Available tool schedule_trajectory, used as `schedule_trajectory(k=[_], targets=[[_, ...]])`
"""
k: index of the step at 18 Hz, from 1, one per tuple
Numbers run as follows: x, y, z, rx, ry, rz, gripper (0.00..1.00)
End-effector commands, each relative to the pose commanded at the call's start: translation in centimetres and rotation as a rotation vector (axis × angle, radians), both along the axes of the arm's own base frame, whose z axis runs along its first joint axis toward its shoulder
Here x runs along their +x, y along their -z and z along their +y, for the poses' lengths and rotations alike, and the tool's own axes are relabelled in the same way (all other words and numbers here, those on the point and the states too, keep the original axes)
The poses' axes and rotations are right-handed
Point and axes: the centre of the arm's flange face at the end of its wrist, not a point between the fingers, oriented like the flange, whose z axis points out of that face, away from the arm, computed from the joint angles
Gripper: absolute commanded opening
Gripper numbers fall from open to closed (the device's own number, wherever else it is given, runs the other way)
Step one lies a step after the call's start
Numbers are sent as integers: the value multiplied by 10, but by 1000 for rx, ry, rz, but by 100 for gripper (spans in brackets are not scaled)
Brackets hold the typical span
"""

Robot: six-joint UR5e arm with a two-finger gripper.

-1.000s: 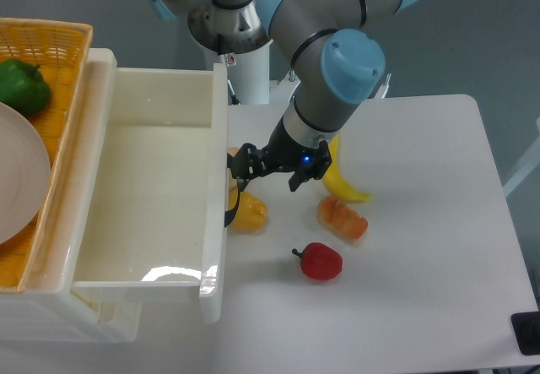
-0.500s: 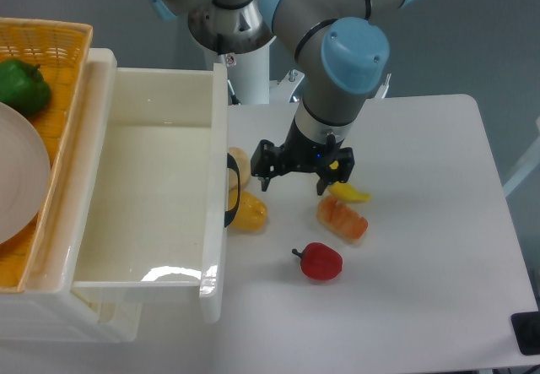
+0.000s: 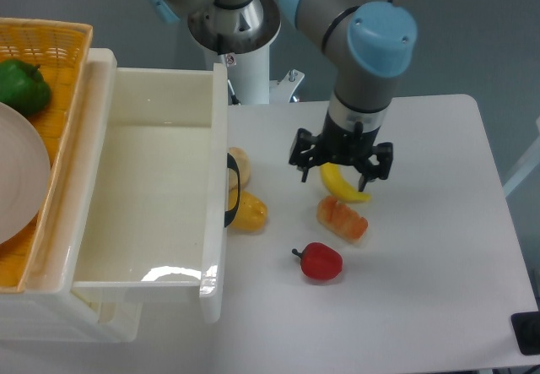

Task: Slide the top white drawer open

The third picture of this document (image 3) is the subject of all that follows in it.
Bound green bell pepper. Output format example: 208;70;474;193
1;59;51;117

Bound black device at edge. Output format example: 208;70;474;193
510;311;540;355

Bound white drawer cabinet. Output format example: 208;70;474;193
1;48;117;342

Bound beige plate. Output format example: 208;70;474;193
1;104;51;243

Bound red bell pepper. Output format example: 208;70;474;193
291;242;343;281

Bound round bread roll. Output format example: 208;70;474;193
229;147;251;191

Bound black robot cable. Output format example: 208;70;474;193
216;34;242;106

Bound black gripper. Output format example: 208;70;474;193
289;114;393;192

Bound yellow banana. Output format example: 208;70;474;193
320;163;371;203

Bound orange woven basket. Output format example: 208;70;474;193
1;18;93;294

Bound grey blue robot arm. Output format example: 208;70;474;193
149;0;418;189

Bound yellow bell pepper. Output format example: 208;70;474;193
229;191;267;232

